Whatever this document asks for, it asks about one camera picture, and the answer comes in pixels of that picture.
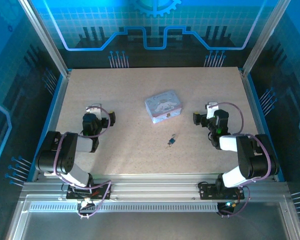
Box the pastel cartoon tin box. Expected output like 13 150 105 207
144 89 184 125

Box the left aluminium side rail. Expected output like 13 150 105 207
31 71 71 181

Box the aluminium side rail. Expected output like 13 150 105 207
240 69 279 181
31 71 71 181

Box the right aluminium side rail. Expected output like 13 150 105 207
240 69 279 181

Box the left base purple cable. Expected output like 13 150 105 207
77 180 113 219

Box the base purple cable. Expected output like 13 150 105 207
217 185 251 217
77 180 113 219

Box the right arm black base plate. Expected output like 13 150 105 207
198 182 246 201

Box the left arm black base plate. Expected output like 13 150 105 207
65 183 113 201

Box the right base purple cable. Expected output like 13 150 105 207
217 185 251 217

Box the aluminium mounting rail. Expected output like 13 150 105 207
22 173 290 204

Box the right aluminium frame post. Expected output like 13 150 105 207
241 0 291 76

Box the aluminium frame post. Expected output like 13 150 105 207
18 0 71 76
241 0 291 76

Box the left aluminium frame post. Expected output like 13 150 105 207
18 0 71 76

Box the slotted grey cable duct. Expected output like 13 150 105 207
29 201 220 213

